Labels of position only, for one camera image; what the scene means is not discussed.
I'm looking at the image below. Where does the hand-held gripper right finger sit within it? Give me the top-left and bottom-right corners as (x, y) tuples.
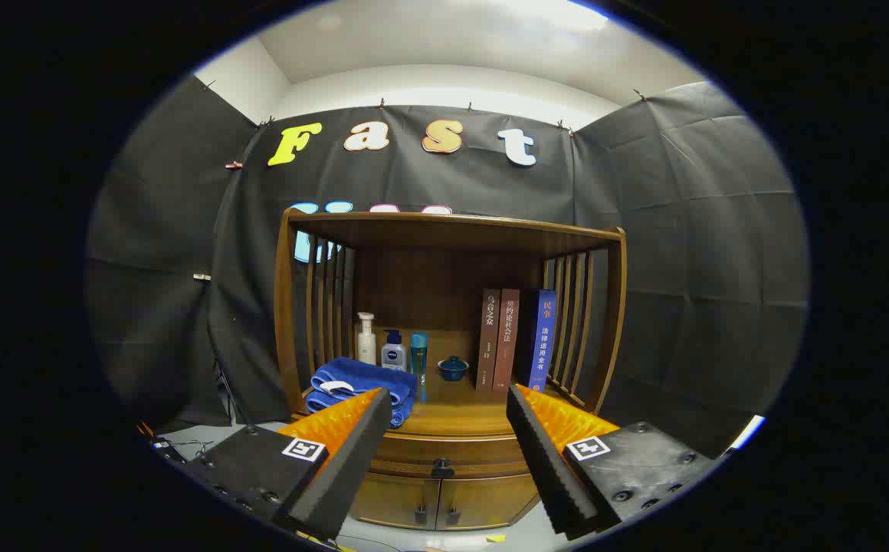
(506, 383), (721, 537)

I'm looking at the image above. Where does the thin cable bundle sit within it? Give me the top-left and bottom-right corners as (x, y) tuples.
(138, 418), (217, 462)

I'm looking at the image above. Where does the white bottle with blue pump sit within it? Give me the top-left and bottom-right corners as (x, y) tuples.
(381, 330), (407, 373)

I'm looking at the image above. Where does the wooden drawer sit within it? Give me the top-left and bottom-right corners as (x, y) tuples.
(372, 433), (537, 481)

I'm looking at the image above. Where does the blue book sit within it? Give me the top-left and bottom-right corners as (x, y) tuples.
(520, 289), (558, 393)

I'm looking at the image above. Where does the wooden cabinet door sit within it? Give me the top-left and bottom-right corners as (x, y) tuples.
(437, 474), (542, 531)
(351, 472), (440, 531)

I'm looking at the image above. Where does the wooden cabinet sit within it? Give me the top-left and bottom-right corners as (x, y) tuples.
(274, 207), (628, 531)

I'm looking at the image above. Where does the wooden countertop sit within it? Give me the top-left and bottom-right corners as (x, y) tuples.
(303, 374), (591, 438)

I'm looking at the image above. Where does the dark brown book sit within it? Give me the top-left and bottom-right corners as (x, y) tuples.
(476, 288), (502, 393)

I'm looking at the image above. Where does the black backdrop cloth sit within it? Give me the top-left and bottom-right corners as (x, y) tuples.
(86, 77), (809, 461)

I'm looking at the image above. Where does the reddish brown book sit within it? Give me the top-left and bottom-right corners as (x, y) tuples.
(493, 288), (520, 393)

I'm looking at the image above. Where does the folded blue towel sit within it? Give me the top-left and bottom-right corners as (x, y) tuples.
(305, 356), (419, 428)

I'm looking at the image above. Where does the teal clear bottle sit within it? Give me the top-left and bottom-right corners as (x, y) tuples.
(410, 333), (429, 403)

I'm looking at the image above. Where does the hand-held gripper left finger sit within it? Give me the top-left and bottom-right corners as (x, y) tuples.
(184, 387), (393, 541)

